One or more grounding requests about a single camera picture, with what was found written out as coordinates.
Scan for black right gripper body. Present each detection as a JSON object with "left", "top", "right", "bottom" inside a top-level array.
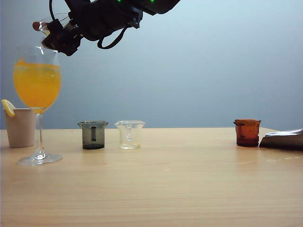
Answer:
[{"left": 64, "top": 0, "right": 143, "bottom": 41}]

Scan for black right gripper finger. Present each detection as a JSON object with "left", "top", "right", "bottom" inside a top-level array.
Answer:
[
  {"left": 41, "top": 35, "right": 55, "bottom": 49},
  {"left": 48, "top": 18, "right": 83, "bottom": 57}
]

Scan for clear cup with brown mark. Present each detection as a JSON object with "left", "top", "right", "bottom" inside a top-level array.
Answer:
[{"left": 32, "top": 13, "right": 73, "bottom": 53}]

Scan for wine glass with orange juice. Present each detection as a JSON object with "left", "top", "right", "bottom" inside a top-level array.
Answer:
[{"left": 13, "top": 46, "right": 63, "bottom": 166}]

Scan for beige paper cup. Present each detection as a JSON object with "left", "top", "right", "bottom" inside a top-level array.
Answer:
[{"left": 2, "top": 108, "right": 36, "bottom": 148}]

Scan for dark grey measuring cup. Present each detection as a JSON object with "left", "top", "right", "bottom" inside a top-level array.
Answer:
[{"left": 77, "top": 121, "right": 109, "bottom": 150}]

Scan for clear glass measuring cup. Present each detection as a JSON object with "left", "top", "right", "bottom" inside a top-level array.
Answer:
[{"left": 114, "top": 120, "right": 146, "bottom": 150}]

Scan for amber brown measuring cup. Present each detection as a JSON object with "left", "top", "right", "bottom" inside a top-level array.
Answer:
[{"left": 233, "top": 119, "right": 262, "bottom": 148}]

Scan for yellow lemon slice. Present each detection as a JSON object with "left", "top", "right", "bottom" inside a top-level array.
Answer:
[{"left": 1, "top": 99, "right": 16, "bottom": 118}]

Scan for silver metallic sheet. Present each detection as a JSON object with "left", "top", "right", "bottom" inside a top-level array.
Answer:
[{"left": 259, "top": 129, "right": 303, "bottom": 151}]

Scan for thin black camera cable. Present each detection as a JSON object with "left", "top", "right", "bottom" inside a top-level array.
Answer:
[{"left": 49, "top": 0, "right": 57, "bottom": 22}]

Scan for black looped cable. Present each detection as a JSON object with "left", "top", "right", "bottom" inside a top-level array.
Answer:
[{"left": 97, "top": 26, "right": 127, "bottom": 50}]

